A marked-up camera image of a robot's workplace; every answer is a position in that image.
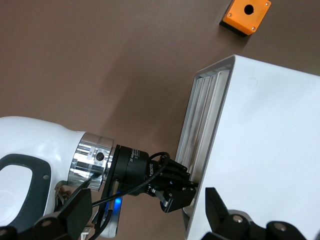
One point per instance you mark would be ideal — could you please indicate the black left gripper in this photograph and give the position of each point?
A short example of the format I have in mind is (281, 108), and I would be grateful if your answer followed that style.
(132, 170)

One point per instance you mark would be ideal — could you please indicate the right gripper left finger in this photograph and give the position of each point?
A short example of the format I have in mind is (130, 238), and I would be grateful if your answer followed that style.
(77, 212)

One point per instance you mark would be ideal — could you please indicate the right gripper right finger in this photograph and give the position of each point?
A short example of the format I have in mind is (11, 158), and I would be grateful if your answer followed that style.
(215, 212)

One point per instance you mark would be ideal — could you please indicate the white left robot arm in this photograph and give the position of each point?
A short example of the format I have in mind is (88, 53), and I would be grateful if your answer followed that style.
(37, 140)

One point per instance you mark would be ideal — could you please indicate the brown table cover mat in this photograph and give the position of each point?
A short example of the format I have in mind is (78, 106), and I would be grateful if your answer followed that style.
(75, 62)

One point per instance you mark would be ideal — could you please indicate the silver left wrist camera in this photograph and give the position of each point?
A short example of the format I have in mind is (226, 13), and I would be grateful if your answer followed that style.
(112, 225)

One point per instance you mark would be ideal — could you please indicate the black left camera bracket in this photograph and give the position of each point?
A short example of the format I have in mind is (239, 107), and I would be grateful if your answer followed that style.
(108, 180)

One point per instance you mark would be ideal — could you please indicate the orange button enclosure box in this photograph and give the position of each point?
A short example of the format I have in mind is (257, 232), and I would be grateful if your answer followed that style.
(260, 15)

